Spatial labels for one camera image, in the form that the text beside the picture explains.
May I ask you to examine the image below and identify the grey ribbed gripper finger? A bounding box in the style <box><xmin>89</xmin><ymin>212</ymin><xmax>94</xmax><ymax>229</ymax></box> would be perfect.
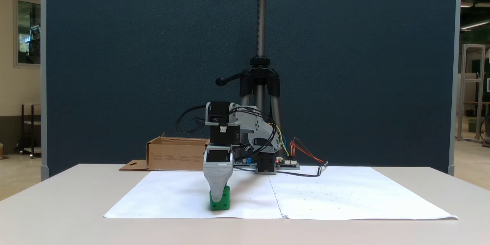
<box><xmin>203</xmin><ymin>161</ymin><xmax>234</xmax><ymax>204</ymax></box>

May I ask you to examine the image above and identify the green die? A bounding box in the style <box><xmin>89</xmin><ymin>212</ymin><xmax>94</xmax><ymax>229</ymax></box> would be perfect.
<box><xmin>209</xmin><ymin>185</ymin><xmax>231</xmax><ymax>211</ymax></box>

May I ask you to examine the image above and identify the blue circuit board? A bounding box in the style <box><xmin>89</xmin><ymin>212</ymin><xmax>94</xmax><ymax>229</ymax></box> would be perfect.
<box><xmin>233</xmin><ymin>156</ymin><xmax>255</xmax><ymax>168</ymax></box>

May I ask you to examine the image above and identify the brown cardboard box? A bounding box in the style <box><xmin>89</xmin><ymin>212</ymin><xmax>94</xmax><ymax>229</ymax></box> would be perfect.
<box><xmin>119</xmin><ymin>133</ymin><xmax>211</xmax><ymax>172</ymax></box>

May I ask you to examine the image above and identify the white paper sheet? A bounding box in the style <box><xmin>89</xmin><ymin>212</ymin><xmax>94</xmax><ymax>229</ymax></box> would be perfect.
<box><xmin>269</xmin><ymin>166</ymin><xmax>459</xmax><ymax>221</ymax></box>
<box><xmin>103</xmin><ymin>168</ymin><xmax>284</xmax><ymax>219</ymax></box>

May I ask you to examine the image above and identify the dark blue partition panel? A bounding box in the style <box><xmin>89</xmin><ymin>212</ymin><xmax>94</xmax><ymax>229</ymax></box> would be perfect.
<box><xmin>40</xmin><ymin>0</ymin><xmax>462</xmax><ymax>178</ymax></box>

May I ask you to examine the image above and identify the black metal cart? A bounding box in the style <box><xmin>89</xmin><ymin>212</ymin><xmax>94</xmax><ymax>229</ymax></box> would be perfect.
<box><xmin>15</xmin><ymin>103</ymin><xmax>42</xmax><ymax>159</ymax></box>

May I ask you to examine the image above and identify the ceiling light strip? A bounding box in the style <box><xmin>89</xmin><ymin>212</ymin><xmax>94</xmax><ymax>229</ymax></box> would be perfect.
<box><xmin>461</xmin><ymin>19</ymin><xmax>490</xmax><ymax>31</ymax></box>

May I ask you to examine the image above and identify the black elbow motor cable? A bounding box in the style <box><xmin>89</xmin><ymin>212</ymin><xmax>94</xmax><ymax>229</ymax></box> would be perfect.
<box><xmin>176</xmin><ymin>105</ymin><xmax>210</xmax><ymax>135</ymax></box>

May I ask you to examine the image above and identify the black gripper motor cable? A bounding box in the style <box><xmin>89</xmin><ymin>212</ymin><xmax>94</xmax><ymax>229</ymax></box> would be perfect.
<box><xmin>230</xmin><ymin>107</ymin><xmax>278</xmax><ymax>161</ymax></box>

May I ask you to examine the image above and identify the yellow blue wire bundle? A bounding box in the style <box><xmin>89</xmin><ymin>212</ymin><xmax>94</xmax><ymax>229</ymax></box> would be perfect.
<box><xmin>274</xmin><ymin>122</ymin><xmax>290</xmax><ymax>157</ymax></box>

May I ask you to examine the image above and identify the circuit board with coloured wires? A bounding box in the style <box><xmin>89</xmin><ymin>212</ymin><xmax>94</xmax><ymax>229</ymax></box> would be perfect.
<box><xmin>275</xmin><ymin>158</ymin><xmax>301</xmax><ymax>170</ymax></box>

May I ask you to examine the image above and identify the orange red wire bundle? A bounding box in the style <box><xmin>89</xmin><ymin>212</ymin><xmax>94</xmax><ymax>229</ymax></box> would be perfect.
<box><xmin>290</xmin><ymin>137</ymin><xmax>326</xmax><ymax>164</ymax></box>

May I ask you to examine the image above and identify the long black power cable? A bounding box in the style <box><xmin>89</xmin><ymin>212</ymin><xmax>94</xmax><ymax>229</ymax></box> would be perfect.
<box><xmin>276</xmin><ymin>162</ymin><xmax>329</xmax><ymax>178</ymax></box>

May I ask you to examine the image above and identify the black camera tripod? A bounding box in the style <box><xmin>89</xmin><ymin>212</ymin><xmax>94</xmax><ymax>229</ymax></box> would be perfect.
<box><xmin>215</xmin><ymin>0</ymin><xmax>284</xmax><ymax>161</ymax></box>

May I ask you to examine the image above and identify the framed wall window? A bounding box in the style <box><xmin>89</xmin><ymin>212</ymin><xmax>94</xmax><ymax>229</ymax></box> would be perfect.
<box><xmin>14</xmin><ymin>0</ymin><xmax>41</xmax><ymax>69</ymax></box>

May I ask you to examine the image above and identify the aluminium frame rack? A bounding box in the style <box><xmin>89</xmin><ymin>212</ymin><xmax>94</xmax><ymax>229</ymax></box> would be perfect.
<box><xmin>456</xmin><ymin>44</ymin><xmax>487</xmax><ymax>143</ymax></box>

